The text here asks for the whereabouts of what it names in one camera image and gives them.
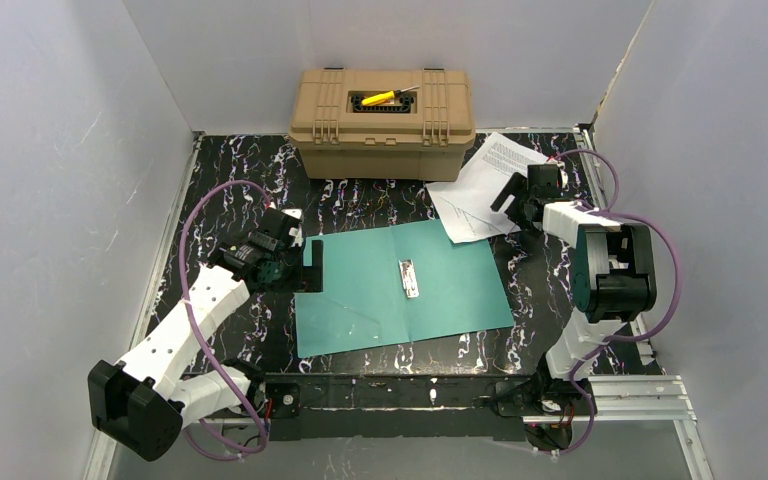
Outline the printed white paper sheet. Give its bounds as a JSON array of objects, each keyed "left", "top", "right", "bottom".
[{"left": 445, "top": 133, "right": 548, "bottom": 215}]

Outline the teal paper folder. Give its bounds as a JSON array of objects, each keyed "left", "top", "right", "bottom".
[{"left": 294, "top": 220, "right": 514, "bottom": 358}]

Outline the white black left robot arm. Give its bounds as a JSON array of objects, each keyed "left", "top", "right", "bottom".
[{"left": 88, "top": 208, "right": 324, "bottom": 461}]

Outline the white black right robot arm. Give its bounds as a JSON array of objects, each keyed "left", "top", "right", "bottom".
[{"left": 491, "top": 164, "right": 657, "bottom": 399}]

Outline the metal folder clip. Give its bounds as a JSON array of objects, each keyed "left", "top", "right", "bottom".
[{"left": 399, "top": 260, "right": 420, "bottom": 299}]

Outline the lower white paper sheet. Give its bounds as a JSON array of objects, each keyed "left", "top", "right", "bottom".
[{"left": 426, "top": 182, "right": 521, "bottom": 244}]

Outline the tan plastic toolbox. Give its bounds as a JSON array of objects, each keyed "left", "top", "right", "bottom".
[{"left": 288, "top": 68, "right": 476, "bottom": 182}]

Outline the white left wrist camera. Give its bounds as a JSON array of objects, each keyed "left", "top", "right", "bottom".
[{"left": 264, "top": 208, "right": 303, "bottom": 231}]

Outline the yellow handled screwdriver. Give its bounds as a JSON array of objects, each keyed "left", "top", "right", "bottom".
[{"left": 361, "top": 85, "right": 419, "bottom": 107}]

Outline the aluminium frame rail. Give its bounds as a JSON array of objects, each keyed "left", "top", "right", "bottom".
[{"left": 82, "top": 374, "right": 698, "bottom": 480}]

